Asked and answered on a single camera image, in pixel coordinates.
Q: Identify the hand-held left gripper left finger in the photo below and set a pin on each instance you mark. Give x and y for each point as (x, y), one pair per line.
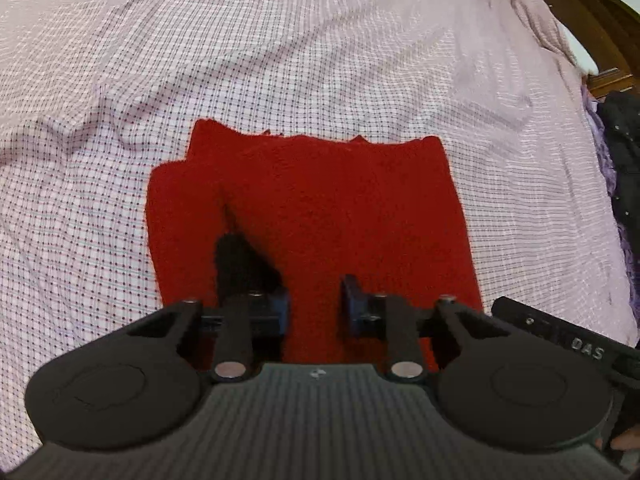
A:
(276, 312)

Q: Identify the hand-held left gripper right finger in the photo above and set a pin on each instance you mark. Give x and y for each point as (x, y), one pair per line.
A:
(352, 310)

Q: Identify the red towel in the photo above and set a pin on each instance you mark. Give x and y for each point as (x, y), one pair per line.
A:
(340, 210)

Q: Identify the person's right hand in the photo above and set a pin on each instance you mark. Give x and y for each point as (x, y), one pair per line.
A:
(627, 441)

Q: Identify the purple cloth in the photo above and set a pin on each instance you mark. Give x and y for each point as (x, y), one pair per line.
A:
(607, 160)

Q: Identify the black jacket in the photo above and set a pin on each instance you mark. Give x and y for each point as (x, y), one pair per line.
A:
(625, 160)

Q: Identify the pink checked bed sheet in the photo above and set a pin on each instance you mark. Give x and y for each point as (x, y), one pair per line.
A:
(300, 60)

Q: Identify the white pillow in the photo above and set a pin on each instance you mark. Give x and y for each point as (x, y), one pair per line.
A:
(582, 52)

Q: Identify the wooden headboard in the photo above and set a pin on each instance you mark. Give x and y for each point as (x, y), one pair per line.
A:
(605, 25)

